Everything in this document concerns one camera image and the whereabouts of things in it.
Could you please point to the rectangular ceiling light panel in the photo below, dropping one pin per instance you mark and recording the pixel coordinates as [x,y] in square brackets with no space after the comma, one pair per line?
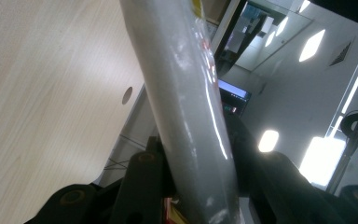
[312,45]

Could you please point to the ceiling air vent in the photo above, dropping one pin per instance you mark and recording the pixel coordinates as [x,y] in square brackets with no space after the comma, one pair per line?
[340,54]

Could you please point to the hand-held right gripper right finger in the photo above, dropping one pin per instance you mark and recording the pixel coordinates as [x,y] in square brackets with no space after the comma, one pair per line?
[245,155]

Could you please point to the white pouch with red print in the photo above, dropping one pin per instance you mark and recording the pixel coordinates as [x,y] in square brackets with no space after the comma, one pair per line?
[183,109]

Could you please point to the computer monitor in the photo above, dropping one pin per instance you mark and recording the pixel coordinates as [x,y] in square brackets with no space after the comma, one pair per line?
[233,96]

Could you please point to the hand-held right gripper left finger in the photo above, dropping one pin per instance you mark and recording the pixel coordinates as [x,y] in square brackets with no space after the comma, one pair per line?
[160,174]

